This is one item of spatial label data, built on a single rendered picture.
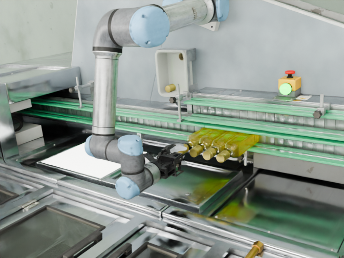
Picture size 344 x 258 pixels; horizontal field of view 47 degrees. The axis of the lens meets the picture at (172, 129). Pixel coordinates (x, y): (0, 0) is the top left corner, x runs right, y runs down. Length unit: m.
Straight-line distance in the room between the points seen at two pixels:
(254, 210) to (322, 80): 0.59
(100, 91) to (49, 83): 1.01
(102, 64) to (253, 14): 0.72
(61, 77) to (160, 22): 1.21
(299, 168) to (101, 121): 0.81
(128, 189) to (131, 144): 0.14
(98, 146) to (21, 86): 0.95
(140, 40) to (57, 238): 0.70
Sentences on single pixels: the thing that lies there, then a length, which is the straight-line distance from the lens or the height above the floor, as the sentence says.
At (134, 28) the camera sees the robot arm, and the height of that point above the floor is 1.43.
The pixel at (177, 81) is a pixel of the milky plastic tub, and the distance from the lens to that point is 1.92.
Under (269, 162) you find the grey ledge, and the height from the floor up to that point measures 0.88.
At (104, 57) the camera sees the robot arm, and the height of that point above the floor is 1.42.
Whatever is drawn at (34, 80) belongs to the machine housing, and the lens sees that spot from 2.20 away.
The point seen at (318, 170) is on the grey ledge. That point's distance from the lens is 1.62.
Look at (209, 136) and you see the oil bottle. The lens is 1.56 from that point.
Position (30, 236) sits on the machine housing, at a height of 1.68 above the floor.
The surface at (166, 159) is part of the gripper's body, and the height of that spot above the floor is 1.30.
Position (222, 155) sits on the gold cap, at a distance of 1.41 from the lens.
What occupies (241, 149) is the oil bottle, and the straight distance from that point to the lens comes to 1.51.
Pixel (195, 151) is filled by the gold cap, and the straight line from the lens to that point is 1.47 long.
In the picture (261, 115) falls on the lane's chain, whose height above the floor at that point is 0.88.
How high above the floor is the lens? 2.30
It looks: 50 degrees down
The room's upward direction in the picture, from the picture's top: 117 degrees counter-clockwise
